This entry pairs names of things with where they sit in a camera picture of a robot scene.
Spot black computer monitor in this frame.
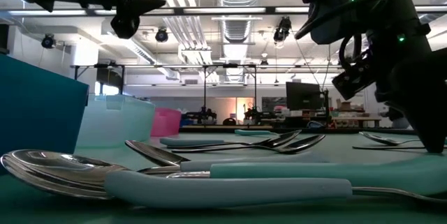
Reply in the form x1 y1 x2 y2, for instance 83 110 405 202
285 81 324 112

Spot hanging black camera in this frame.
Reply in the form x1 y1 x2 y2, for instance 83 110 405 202
41 33 57 50
272 16 293 43
154 27 169 43

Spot light blue handled spoon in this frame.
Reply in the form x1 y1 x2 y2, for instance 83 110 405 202
159 136 227 148
125 156 315 176
103 170 447 209

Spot black table frame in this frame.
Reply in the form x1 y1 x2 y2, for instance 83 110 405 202
178 125 447 136

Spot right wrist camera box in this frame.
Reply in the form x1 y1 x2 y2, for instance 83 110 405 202
302 0 373 46

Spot cardboard box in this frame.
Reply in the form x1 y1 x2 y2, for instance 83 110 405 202
336 100 353 112

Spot blue plastic bin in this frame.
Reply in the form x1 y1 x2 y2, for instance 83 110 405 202
0 54 90 176

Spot pink plastic bin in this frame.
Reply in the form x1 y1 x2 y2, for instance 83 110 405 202
149 107 183 138

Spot translucent plastic bin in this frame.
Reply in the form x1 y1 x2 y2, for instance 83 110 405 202
75 94 156 149

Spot silver round ventilation duct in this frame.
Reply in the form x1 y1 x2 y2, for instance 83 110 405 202
213 0 263 82

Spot teal handled spoon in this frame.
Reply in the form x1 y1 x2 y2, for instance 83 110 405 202
0 149 447 200
358 130 427 147
233 128 281 137

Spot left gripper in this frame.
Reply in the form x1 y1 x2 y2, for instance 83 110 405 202
52 0 167 40

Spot white ceiling pipes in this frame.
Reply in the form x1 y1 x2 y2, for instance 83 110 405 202
153 0 214 66

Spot long ceiling light strip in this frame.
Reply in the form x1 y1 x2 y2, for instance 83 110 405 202
0 6 447 16

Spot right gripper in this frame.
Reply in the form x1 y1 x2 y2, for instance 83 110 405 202
331 0 447 154

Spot white rectangular ceiling duct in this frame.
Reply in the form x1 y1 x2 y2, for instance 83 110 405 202
100 17 179 80

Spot black background workstation frame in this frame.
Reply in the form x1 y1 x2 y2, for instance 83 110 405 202
69 62 345 129

